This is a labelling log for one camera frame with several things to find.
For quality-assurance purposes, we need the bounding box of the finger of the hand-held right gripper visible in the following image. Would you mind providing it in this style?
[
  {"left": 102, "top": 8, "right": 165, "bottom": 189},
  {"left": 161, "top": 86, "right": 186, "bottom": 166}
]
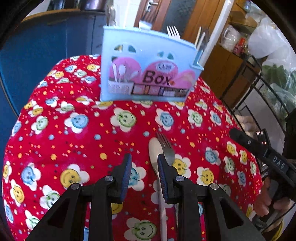
[{"left": 230, "top": 128, "right": 269, "bottom": 161}]

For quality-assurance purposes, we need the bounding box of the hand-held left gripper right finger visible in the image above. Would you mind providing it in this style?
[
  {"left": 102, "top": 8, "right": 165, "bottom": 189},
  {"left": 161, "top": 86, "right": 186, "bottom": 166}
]
[{"left": 157, "top": 153, "right": 266, "bottom": 241}]

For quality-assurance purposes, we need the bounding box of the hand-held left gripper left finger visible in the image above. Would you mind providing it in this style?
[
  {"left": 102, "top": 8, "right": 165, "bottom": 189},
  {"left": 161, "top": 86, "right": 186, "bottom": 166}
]
[{"left": 24, "top": 153, "right": 133, "bottom": 241}]

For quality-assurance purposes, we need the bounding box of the small metal fork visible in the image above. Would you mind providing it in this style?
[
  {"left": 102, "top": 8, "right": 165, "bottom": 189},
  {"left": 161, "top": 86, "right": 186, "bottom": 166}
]
[{"left": 156, "top": 132, "right": 183, "bottom": 215}]

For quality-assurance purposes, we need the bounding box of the white spoon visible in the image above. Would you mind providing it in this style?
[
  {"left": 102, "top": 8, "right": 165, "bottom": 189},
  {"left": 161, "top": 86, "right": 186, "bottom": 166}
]
[{"left": 148, "top": 137, "right": 168, "bottom": 241}]

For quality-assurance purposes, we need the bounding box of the large metal fork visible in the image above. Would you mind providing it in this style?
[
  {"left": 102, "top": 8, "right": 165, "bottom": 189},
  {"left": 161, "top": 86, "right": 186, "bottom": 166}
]
[{"left": 199, "top": 31, "right": 207, "bottom": 51}]

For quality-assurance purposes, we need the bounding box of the light blue utensil box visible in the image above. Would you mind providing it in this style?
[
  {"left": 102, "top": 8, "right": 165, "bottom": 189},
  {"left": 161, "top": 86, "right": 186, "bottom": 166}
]
[{"left": 100, "top": 25, "right": 204, "bottom": 102}]

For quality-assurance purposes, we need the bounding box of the person's right hand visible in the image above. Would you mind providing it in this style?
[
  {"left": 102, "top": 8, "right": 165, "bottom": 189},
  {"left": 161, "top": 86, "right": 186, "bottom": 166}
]
[{"left": 253, "top": 178, "right": 296, "bottom": 217}]

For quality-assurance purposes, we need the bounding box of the red smiley flower tablecloth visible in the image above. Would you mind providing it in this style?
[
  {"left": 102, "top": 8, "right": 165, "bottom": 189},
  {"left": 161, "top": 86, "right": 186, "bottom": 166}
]
[{"left": 3, "top": 54, "right": 264, "bottom": 241}]

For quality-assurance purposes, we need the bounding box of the bag of green vegetables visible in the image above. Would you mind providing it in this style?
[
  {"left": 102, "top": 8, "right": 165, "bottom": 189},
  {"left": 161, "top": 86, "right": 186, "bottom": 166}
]
[{"left": 261, "top": 58, "right": 296, "bottom": 113}]

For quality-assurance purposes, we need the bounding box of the wooden cabinet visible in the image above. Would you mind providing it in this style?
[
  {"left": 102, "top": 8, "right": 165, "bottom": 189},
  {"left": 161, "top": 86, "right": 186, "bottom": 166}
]
[{"left": 203, "top": 44, "right": 258, "bottom": 107}]

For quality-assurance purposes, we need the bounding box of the red bottle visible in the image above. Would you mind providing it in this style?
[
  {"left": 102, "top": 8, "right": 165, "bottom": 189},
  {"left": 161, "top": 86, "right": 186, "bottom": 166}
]
[{"left": 233, "top": 38, "right": 247, "bottom": 55}]

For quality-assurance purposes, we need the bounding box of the white plastic bag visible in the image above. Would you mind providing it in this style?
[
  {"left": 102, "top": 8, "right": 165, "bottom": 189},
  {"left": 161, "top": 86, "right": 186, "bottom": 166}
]
[{"left": 248, "top": 18, "right": 290, "bottom": 59}]

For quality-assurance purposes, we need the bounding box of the clear plastic jug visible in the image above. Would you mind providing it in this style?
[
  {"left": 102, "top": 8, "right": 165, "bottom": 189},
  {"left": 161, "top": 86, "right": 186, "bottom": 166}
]
[{"left": 221, "top": 25, "right": 241, "bottom": 52}]

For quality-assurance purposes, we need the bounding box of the brown cardboard box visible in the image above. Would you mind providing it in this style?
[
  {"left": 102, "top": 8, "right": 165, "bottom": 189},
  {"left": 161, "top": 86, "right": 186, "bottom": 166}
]
[{"left": 229, "top": 5, "right": 258, "bottom": 29}]

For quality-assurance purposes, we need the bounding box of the white plastic fork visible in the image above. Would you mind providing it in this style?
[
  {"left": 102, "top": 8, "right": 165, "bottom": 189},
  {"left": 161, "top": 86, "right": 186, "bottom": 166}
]
[{"left": 166, "top": 25, "right": 181, "bottom": 40}]

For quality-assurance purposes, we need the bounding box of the wooden door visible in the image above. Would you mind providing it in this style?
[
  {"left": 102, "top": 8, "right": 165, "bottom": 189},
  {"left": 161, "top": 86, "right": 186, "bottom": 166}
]
[{"left": 134, "top": 0, "right": 228, "bottom": 43}]

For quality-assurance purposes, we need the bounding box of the blue cabinet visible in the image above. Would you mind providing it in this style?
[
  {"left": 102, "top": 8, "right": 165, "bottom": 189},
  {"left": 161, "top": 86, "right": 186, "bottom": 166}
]
[{"left": 0, "top": 10, "right": 107, "bottom": 116}]

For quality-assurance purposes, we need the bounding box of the black wire rack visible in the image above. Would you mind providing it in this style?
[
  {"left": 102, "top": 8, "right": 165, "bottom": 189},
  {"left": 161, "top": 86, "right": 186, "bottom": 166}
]
[{"left": 231, "top": 56, "right": 296, "bottom": 163}]

